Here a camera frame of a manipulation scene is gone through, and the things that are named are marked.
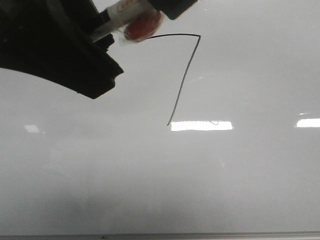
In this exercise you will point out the white whiteboard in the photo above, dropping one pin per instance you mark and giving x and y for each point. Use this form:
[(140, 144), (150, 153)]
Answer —
[(213, 127)]

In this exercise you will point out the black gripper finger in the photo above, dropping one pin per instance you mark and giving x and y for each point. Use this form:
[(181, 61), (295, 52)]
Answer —
[(50, 39)]

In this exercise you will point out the white black whiteboard marker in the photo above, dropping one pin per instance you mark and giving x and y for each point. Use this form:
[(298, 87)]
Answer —
[(138, 20)]

